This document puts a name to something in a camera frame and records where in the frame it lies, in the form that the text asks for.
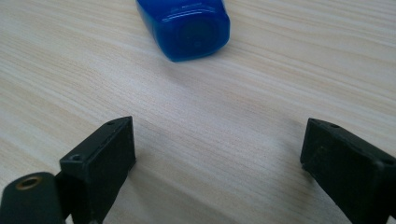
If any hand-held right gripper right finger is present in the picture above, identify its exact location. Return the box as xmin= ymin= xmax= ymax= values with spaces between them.
xmin=300 ymin=118 xmax=396 ymax=224

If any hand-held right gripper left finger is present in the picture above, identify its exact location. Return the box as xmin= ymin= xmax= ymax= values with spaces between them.
xmin=55 ymin=116 xmax=137 ymax=224

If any blue plastic bottle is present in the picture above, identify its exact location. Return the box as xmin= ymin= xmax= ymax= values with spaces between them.
xmin=135 ymin=0 xmax=232 ymax=63

